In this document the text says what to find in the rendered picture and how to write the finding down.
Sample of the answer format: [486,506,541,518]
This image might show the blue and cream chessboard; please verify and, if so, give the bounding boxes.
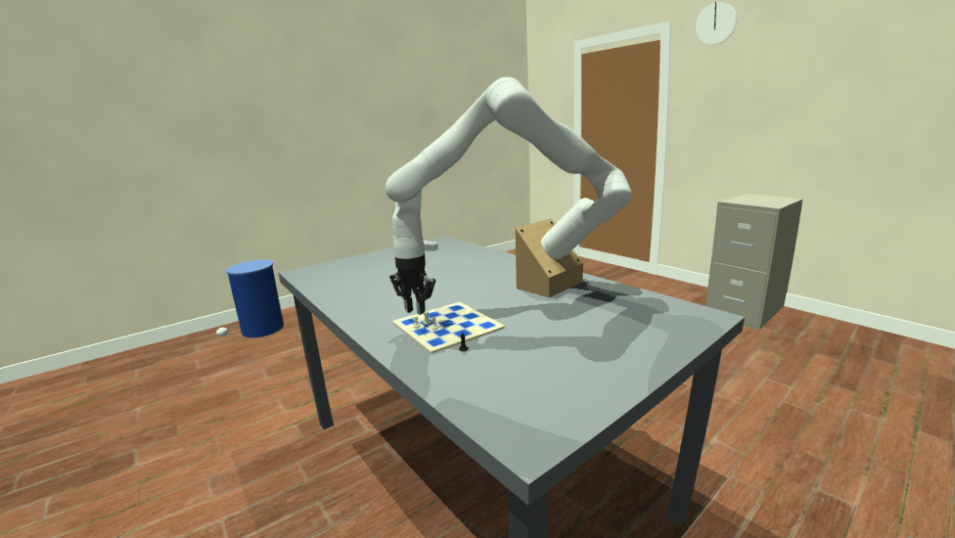
[393,302,505,353]

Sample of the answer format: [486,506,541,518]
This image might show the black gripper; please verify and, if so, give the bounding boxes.
[389,255,435,315]

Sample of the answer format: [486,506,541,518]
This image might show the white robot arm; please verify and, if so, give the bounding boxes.
[386,77,632,259]

